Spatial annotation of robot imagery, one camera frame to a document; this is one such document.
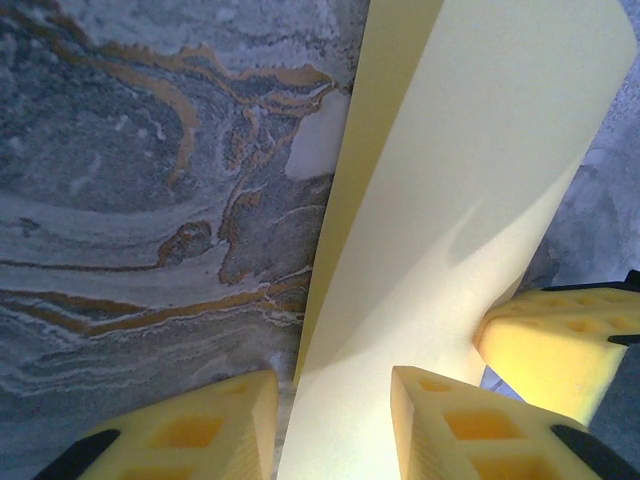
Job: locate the black-yellow left gripper left finger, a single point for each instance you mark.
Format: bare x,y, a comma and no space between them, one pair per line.
150,460

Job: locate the finger of the black-yellow right gripper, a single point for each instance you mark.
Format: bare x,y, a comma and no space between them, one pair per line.
550,360

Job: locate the black-yellow left gripper right finger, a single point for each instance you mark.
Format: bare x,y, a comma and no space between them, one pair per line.
475,440

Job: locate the yellow paper sheet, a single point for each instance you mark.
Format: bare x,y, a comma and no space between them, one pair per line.
450,150

